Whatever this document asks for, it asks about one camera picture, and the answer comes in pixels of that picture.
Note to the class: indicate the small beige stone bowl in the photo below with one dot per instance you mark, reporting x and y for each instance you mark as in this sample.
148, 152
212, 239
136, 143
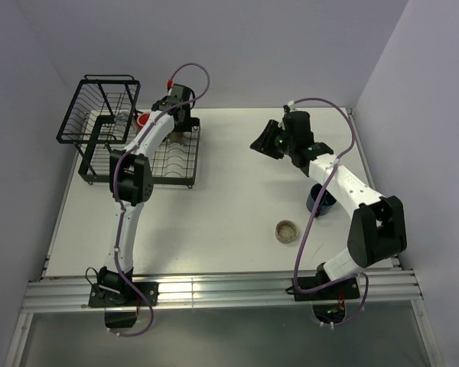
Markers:
286, 231

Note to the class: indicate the red ceramic mug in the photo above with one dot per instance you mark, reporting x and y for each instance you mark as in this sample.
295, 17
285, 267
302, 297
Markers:
142, 120

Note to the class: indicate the clear glass tumbler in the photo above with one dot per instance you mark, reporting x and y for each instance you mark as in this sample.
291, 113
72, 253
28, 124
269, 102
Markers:
123, 119

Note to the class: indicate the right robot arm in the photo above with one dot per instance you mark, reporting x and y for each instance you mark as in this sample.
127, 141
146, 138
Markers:
377, 223

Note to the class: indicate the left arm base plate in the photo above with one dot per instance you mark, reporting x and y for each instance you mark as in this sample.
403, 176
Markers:
137, 294

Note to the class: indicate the black wire dish rack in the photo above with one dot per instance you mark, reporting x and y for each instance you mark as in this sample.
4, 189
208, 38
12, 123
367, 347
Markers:
90, 126

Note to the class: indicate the aluminium mounting rail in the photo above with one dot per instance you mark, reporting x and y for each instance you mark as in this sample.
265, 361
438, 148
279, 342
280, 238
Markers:
201, 291

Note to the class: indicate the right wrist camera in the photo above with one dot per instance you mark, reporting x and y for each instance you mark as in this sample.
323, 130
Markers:
289, 107

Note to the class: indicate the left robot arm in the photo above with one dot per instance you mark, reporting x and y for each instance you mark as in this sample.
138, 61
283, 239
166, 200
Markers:
131, 183

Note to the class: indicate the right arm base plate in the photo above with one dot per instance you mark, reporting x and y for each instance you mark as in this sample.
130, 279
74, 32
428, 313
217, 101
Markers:
345, 290

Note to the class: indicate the brown ribbed mug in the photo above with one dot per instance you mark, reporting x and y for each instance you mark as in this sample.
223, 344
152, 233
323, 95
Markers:
178, 138

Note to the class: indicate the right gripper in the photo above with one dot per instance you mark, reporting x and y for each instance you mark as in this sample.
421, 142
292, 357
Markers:
264, 143

